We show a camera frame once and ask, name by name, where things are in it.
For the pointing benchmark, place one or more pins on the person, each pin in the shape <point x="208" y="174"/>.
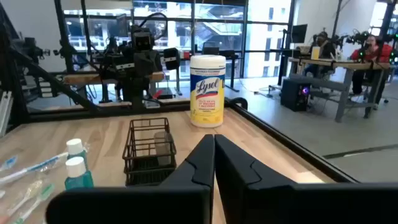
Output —
<point x="373" y="53"/>
<point x="323" y="46"/>

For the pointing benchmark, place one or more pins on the wooden desk grey legs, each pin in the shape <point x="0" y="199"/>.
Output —
<point x="342" y="64"/>

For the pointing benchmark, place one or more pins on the green toothbrush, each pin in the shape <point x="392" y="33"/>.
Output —
<point x="46" y="189"/>

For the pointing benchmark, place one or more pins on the yellow cup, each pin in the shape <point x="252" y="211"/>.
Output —
<point x="315" y="53"/>

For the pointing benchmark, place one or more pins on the wooden workbench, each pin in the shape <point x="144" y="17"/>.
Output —
<point x="84" y="77"/>

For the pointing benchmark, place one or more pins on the clear plastic cup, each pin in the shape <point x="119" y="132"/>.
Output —
<point x="162" y="149"/>

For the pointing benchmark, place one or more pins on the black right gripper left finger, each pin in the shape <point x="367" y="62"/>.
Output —
<point x="174" y="202"/>

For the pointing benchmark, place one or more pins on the black computer tower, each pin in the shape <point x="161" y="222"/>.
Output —
<point x="293" y="95"/>

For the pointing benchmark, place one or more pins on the black monitor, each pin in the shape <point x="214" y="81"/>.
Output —
<point x="299" y="33"/>

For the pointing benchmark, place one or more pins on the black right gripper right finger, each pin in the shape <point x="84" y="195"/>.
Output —
<point x="280" y="205"/>

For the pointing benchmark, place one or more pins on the teal mouthwash bottle white cap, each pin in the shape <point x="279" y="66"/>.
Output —
<point x="74" y="146"/>
<point x="79" y="180"/>

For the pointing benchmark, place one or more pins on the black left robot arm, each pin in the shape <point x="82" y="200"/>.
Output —
<point x="136" y="90"/>

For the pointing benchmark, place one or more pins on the yellow Lysol wipes canister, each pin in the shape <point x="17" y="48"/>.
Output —
<point x="207" y="93"/>

